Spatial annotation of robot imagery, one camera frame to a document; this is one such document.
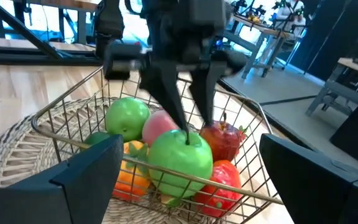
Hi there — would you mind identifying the round woven straw placemat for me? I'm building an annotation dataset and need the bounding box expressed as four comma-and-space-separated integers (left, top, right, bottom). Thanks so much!
0, 96, 223, 224

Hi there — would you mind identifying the dark green plastic lime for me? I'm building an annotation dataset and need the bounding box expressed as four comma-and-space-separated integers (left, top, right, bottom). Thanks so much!
82, 131, 111, 152

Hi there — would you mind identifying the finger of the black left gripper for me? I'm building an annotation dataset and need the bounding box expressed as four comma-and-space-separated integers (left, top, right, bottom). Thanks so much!
189, 60, 229, 128
139, 60, 191, 146

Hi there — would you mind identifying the brass wire basket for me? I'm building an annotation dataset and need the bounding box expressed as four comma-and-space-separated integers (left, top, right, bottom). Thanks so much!
31, 65, 284, 224

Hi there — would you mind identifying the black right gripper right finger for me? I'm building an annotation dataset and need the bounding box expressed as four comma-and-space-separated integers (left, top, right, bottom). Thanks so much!
259, 133, 358, 224

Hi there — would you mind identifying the black room partition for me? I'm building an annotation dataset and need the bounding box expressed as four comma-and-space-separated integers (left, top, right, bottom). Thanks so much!
289, 0, 358, 82

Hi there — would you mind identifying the glossy red plastic fruit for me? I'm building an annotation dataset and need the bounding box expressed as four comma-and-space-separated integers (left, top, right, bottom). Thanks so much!
193, 160, 244, 218

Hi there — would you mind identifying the pink plastic peach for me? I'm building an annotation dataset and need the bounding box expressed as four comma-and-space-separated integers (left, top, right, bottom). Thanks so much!
141, 110, 180, 147

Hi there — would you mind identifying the black metal support frame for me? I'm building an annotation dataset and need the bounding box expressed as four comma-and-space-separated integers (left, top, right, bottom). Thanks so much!
0, 0, 104, 66

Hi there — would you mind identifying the plastic orange with leaves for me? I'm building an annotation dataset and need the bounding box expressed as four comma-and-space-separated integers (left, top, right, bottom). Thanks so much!
112, 140, 152, 202

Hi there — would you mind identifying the person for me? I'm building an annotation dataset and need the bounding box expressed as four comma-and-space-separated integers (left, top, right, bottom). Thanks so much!
273, 0, 307, 30

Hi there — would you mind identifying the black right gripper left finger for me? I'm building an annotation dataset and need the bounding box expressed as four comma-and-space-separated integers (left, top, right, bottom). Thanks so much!
0, 133, 124, 224

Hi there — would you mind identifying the dark red plastic apple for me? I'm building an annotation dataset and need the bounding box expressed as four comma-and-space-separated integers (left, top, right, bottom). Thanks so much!
199, 113, 244, 162

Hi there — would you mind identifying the green plastic apple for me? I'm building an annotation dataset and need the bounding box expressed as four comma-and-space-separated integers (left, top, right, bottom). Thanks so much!
147, 129, 214, 199
105, 97, 151, 143

